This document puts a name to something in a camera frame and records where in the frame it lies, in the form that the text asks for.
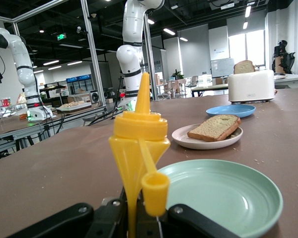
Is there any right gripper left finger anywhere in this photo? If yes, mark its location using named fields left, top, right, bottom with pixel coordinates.
left=7, top=188, right=129, bottom=238

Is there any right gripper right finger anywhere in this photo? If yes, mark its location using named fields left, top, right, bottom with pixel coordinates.
left=136, top=195, right=241, bottom=238

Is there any brown bread slice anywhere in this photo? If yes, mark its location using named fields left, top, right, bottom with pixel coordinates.
left=187, top=114, right=242, bottom=142
left=233, top=59, right=256, bottom=74

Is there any yellow squeeze bottle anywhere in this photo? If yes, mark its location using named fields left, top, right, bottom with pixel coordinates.
left=108, top=72, right=171, bottom=238

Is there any pale green plate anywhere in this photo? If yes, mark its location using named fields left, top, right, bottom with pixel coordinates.
left=156, top=159, right=284, bottom=238

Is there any beige plate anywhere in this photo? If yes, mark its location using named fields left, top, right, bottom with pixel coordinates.
left=171, top=123, right=243, bottom=150

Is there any blue plate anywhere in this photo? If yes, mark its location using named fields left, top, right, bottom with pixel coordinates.
left=206, top=104, right=256, bottom=119

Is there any brown table cover sheet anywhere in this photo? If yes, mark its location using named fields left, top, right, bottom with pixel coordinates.
left=0, top=86, right=298, bottom=238

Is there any brown side table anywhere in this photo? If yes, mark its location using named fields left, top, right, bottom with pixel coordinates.
left=0, top=105, right=107, bottom=159

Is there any white food tray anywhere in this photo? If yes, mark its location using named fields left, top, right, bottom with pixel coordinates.
left=56, top=100, right=92, bottom=112

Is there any white round-front appliance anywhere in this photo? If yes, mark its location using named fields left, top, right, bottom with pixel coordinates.
left=89, top=90, right=100, bottom=104

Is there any blue drinks fridge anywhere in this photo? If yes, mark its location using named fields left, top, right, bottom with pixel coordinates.
left=66, top=74, right=92, bottom=96

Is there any white two-slot toaster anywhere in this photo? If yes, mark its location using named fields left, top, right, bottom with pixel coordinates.
left=227, top=68, right=275, bottom=104

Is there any whiteboard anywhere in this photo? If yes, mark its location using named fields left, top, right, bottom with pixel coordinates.
left=210, top=58, right=235, bottom=78

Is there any white desk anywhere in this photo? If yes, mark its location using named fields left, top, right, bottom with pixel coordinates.
left=274, top=73, right=298, bottom=89

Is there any black office chair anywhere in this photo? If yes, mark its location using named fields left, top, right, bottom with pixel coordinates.
left=272, top=39, right=297, bottom=74

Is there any black base cable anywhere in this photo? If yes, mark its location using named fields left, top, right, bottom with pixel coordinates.
left=85, top=108, right=124, bottom=126

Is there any aluminium frame post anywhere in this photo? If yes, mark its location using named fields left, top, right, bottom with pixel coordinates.
left=79, top=0, right=108, bottom=109
left=143, top=14, right=159, bottom=101

